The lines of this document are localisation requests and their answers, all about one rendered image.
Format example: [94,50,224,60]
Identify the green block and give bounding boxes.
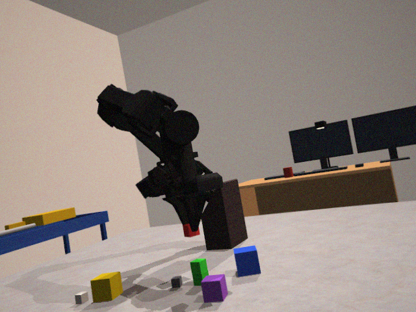
[192,270,209,286]
[190,259,207,274]

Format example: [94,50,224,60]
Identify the blue block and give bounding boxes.
[233,246,261,277]

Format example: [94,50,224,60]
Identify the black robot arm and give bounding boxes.
[96,84,199,199]

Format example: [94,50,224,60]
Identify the yellow cube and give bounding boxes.
[90,272,123,302]

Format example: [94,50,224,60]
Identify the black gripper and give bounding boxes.
[152,147,224,232]

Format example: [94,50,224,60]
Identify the red block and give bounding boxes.
[183,224,200,237]

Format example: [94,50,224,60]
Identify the purple block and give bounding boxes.
[201,274,228,303]

